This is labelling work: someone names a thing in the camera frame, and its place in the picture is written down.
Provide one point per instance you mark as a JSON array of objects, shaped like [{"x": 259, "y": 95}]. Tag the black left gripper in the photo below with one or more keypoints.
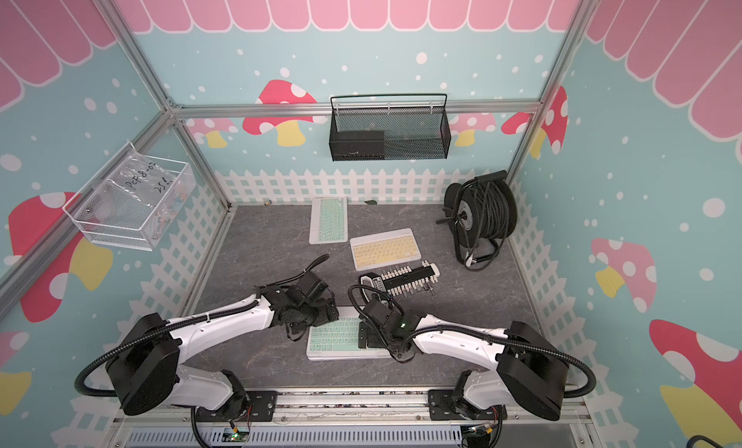
[{"x": 323, "y": 315}]

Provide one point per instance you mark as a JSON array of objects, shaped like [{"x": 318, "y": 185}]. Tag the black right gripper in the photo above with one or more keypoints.
[{"x": 368, "y": 340}]

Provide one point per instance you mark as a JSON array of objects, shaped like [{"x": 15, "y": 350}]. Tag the green key keyboard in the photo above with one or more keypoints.
[
  {"x": 329, "y": 221},
  {"x": 339, "y": 340}
]

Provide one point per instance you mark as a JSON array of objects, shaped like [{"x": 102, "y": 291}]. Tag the yellow key white keyboard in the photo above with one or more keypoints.
[{"x": 384, "y": 249}]

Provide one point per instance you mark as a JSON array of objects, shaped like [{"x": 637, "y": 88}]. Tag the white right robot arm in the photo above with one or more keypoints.
[{"x": 519, "y": 366}]

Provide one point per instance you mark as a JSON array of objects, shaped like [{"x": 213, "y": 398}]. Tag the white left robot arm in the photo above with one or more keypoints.
[{"x": 149, "y": 368}]

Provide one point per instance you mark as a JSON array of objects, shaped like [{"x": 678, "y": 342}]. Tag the black box in basket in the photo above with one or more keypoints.
[{"x": 357, "y": 145}]

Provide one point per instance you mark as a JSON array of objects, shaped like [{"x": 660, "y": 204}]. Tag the plastic bag in basket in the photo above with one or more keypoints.
[{"x": 138, "y": 185}]

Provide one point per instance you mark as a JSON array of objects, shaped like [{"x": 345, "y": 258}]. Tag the black cable reel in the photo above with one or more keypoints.
[{"x": 480, "y": 214}]

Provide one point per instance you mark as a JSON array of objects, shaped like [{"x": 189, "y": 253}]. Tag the black wire mesh basket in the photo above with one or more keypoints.
[{"x": 415, "y": 125}]

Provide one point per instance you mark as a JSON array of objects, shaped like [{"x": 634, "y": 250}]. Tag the clear wire wall basket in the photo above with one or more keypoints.
[{"x": 91, "y": 209}]

